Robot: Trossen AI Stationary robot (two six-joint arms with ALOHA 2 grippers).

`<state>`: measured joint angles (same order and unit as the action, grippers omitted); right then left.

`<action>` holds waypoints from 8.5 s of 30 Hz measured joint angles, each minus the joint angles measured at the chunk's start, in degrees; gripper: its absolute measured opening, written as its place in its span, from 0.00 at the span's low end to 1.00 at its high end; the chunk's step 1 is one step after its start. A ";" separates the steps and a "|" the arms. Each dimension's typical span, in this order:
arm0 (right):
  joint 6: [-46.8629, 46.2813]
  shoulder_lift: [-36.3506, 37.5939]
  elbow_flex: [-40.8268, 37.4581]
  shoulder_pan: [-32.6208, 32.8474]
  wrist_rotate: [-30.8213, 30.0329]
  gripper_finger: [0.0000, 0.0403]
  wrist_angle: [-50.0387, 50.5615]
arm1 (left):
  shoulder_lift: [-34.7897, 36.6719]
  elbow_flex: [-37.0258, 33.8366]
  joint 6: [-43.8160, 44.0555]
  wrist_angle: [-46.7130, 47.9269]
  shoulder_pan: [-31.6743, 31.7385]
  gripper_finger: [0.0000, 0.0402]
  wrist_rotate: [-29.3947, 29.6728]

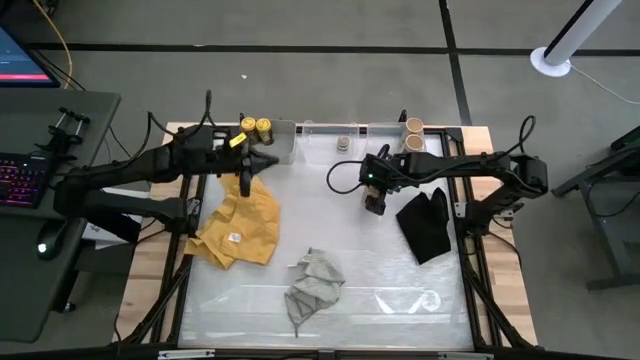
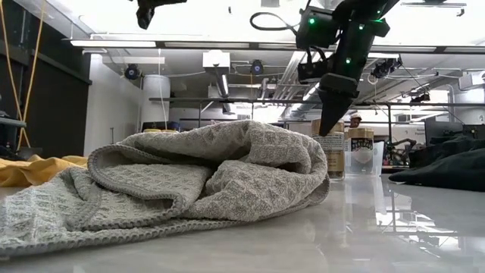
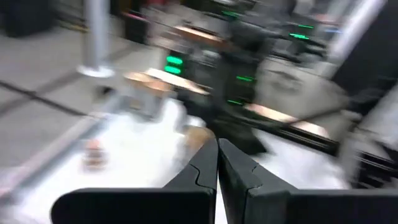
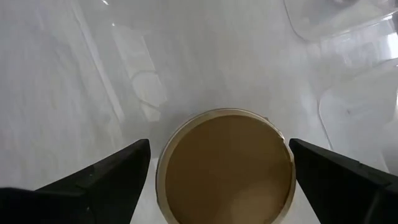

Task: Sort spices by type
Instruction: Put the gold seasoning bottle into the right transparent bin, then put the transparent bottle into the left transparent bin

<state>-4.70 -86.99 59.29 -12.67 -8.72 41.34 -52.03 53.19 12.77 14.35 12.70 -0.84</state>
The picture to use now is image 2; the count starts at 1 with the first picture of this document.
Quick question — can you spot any person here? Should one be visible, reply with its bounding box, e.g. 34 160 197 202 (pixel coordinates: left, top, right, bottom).
348 112 364 129

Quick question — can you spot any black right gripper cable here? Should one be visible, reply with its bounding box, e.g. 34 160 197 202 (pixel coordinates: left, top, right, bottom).
249 11 304 33

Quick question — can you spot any grey waffle cloth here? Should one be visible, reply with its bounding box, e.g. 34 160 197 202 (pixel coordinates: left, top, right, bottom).
0 120 331 259

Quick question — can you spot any white cylinder tank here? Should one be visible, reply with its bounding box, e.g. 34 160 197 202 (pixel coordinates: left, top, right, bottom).
142 74 171 124

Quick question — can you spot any long ceiling light fixture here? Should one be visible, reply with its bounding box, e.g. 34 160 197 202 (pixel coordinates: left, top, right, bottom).
70 39 157 49
163 41 251 49

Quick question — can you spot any spice jar black white label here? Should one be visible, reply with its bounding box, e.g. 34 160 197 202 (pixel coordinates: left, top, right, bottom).
346 127 376 175

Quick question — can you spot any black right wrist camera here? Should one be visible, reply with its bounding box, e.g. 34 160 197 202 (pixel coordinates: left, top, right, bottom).
297 56 331 83

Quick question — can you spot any white ceiling box unit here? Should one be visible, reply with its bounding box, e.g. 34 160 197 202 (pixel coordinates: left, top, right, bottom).
202 49 231 69

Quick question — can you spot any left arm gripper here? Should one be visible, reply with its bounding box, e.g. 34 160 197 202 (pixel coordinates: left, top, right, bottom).
136 0 187 30

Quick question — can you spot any dark background monitor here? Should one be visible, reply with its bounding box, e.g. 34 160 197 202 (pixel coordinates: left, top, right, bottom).
424 120 464 147

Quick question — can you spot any black cloth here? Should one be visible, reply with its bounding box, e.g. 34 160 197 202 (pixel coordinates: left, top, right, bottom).
388 135 485 193

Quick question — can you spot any dark grey desk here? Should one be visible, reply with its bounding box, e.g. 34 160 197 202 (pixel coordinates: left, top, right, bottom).
0 109 27 160

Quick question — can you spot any black ceiling spotlight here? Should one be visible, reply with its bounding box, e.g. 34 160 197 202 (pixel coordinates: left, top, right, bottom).
249 59 265 76
124 63 141 80

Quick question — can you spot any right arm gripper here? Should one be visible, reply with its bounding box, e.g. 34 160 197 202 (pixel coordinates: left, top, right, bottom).
317 20 391 137

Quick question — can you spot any yellow cloth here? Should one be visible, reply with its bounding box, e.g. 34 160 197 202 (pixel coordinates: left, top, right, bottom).
0 154 90 188

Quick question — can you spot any spice jar tan lid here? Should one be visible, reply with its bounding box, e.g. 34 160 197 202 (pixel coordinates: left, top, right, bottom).
311 118 346 181

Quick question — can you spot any black horizontal rail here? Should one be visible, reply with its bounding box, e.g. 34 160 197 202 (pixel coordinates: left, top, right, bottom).
149 96 485 107

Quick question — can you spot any yellow cable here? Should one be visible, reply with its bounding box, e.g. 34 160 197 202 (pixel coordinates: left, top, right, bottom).
0 0 32 149
16 0 45 152

